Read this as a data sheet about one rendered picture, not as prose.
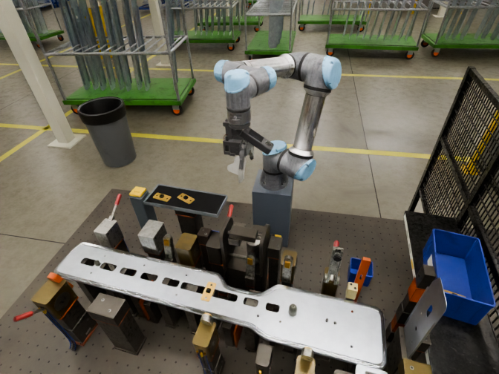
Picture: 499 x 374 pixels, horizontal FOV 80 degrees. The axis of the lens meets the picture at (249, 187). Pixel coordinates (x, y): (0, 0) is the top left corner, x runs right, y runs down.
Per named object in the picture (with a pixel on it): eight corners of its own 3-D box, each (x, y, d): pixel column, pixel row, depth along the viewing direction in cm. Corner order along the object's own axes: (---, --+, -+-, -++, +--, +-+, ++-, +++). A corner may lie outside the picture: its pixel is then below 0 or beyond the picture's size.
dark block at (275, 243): (266, 302, 148) (267, 247, 121) (270, 289, 153) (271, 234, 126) (277, 304, 147) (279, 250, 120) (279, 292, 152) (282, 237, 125)
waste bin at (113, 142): (91, 168, 367) (66, 113, 320) (113, 147, 405) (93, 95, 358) (128, 172, 358) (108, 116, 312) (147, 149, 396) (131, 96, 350)
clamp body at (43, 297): (64, 348, 134) (22, 306, 111) (85, 319, 145) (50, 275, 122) (79, 353, 132) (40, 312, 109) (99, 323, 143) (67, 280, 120)
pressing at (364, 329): (45, 279, 129) (44, 277, 128) (82, 240, 145) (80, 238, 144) (387, 373, 96) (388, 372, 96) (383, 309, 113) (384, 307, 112)
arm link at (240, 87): (257, 70, 87) (237, 79, 82) (258, 106, 94) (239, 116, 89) (237, 65, 91) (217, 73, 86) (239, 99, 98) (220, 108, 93)
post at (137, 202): (149, 254, 173) (127, 197, 146) (156, 244, 179) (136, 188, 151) (161, 257, 172) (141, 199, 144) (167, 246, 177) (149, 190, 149)
